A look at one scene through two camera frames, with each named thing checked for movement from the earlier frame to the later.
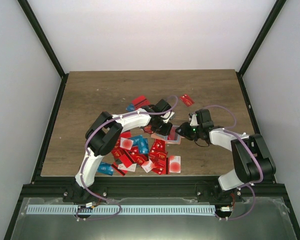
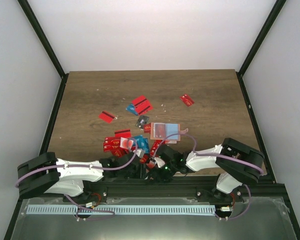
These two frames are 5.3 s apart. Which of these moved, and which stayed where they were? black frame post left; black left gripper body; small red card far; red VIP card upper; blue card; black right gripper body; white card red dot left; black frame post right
Moved: black left gripper body; black right gripper body
Stayed: red VIP card upper; white card red dot left; black frame post right; blue card; black frame post left; small red card far
